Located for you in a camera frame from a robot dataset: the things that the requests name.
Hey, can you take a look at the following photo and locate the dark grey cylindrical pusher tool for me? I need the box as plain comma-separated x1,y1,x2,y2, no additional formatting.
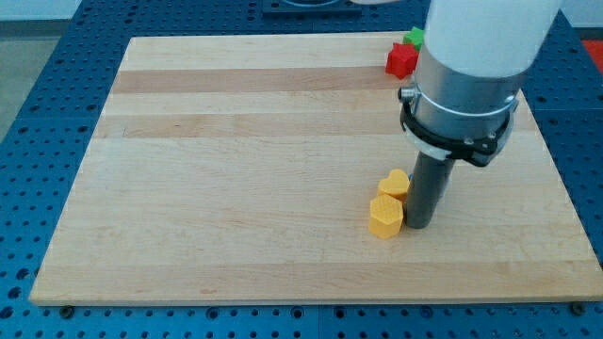
404,153,455,229

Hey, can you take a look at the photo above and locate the yellow hexagon block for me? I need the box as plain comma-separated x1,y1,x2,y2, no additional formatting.
368,195,404,239

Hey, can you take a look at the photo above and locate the light wooden board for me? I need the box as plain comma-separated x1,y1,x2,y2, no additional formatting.
30,32,602,306

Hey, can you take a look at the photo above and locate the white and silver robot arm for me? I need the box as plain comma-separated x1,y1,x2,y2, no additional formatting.
399,0,562,167

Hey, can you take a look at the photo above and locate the green star block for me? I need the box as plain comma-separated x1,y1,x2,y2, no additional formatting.
402,26,424,52

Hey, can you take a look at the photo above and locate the yellow heart block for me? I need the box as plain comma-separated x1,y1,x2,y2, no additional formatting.
377,169,410,202

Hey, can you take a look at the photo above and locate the red star block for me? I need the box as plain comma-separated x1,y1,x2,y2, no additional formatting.
385,42,419,79

